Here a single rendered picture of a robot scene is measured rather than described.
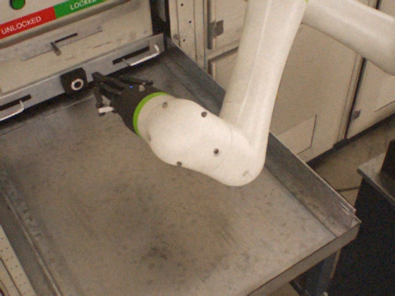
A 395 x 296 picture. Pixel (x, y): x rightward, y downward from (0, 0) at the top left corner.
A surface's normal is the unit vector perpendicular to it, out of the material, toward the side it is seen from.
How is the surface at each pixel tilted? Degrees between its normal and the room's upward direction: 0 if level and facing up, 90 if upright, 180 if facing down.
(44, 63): 90
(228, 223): 0
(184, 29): 90
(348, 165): 0
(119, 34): 90
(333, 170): 0
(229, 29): 90
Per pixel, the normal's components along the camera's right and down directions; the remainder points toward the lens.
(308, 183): -0.83, 0.42
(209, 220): -0.03, -0.68
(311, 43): 0.55, 0.60
